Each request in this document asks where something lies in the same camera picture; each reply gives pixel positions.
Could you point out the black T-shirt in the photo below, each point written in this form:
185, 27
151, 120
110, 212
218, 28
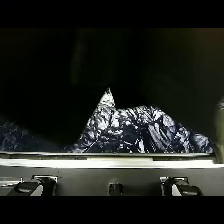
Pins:
50, 86

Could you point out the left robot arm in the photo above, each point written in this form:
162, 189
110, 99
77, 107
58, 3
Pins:
31, 187

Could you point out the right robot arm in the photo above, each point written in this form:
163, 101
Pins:
181, 188

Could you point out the silver frame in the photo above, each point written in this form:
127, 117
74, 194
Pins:
100, 163

